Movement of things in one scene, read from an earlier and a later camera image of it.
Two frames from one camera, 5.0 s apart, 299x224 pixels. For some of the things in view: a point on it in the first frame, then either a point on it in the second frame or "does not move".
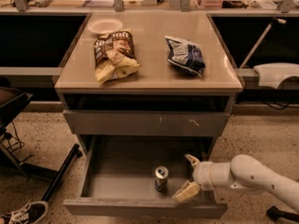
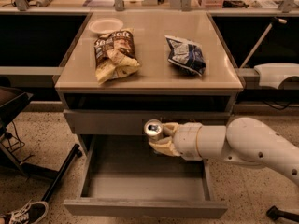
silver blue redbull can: [161, 178] → [153, 130]
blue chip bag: [185, 55] does not move
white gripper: [203, 174] → [186, 140]
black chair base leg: [275, 213] does not move
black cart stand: [11, 101] does not move
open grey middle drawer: [118, 176] does not move
